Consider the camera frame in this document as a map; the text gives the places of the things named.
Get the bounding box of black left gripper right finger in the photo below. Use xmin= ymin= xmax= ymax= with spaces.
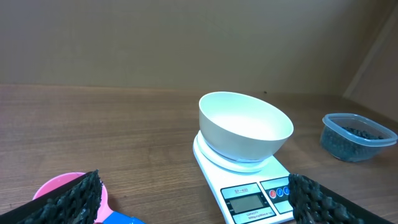
xmin=288 ymin=174 xmax=392 ymax=224

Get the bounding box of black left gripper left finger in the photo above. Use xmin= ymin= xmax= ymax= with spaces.
xmin=1 ymin=170 xmax=103 ymax=224

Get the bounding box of pink scoop with blue handle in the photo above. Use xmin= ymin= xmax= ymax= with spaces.
xmin=33 ymin=172 xmax=144 ymax=224

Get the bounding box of white digital kitchen scale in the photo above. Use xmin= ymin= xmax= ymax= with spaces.
xmin=193 ymin=133 xmax=293 ymax=223

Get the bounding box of white bowl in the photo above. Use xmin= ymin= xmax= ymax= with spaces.
xmin=198 ymin=91 xmax=294 ymax=162

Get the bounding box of clear container of black beans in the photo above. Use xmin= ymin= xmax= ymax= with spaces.
xmin=320 ymin=113 xmax=397 ymax=162

